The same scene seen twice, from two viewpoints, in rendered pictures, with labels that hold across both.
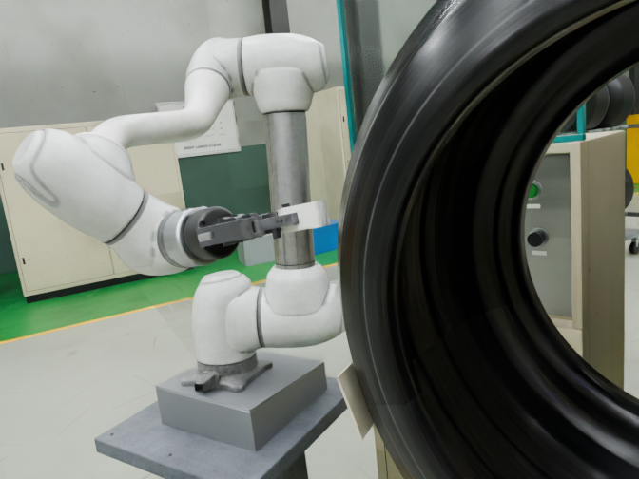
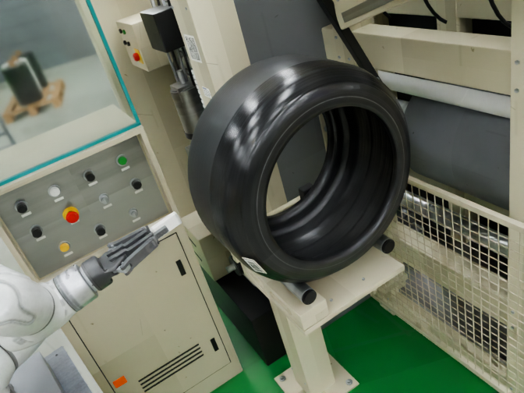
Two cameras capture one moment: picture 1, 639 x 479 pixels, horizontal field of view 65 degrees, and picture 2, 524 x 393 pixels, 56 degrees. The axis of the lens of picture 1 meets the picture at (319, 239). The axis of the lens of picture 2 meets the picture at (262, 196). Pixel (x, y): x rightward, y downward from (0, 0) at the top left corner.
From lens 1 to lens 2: 0.94 m
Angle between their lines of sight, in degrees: 62
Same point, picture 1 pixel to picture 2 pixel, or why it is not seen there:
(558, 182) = (133, 150)
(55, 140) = (13, 280)
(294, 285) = not seen: hidden behind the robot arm
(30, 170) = (19, 308)
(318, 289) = not seen: hidden behind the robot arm
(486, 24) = (280, 132)
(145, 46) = not seen: outside the picture
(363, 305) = (259, 228)
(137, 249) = (58, 318)
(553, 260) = (147, 190)
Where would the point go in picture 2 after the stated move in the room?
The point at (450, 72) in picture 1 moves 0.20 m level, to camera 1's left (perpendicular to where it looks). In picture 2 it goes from (274, 147) to (244, 200)
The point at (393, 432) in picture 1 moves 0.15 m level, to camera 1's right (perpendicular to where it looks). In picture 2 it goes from (276, 260) to (291, 223)
